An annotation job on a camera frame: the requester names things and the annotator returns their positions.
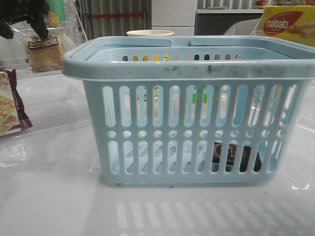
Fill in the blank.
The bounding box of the fruit plate on counter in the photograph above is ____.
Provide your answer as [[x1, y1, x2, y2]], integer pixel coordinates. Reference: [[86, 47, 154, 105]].
[[255, 0, 269, 7]]

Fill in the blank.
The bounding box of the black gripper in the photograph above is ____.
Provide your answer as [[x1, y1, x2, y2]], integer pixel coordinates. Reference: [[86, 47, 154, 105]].
[[0, 0, 49, 39]]

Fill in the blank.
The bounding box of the brown cracker snack bag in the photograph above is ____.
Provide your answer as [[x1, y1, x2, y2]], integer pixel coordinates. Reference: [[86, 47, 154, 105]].
[[0, 69, 33, 137]]

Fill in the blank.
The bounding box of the packaged bread slice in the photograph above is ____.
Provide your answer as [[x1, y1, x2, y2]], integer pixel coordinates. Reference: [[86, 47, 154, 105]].
[[14, 28, 75, 73]]

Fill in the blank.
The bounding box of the green cartoon bottle on shelf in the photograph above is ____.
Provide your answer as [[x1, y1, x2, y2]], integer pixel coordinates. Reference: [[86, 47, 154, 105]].
[[46, 0, 65, 27]]

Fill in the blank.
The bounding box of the light blue plastic basket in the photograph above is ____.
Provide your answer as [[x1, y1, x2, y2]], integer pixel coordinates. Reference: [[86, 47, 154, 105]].
[[62, 35, 315, 185]]

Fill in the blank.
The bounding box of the grey armchair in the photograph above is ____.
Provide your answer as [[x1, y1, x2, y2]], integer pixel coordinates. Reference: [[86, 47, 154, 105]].
[[223, 18, 260, 35]]

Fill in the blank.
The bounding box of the white cabinet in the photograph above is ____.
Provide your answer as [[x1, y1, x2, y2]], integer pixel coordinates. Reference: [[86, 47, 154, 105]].
[[151, 0, 197, 36]]

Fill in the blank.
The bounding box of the yellow nabati wafer box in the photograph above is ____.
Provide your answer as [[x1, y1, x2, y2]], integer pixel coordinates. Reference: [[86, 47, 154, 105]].
[[260, 5, 315, 47]]

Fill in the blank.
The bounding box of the clear acrylic display shelf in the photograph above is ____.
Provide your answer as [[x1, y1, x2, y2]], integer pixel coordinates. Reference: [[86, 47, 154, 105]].
[[0, 0, 86, 135]]

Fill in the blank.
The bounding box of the dark grey counter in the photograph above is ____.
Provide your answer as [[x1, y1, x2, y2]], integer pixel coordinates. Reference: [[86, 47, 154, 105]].
[[194, 9, 263, 35]]

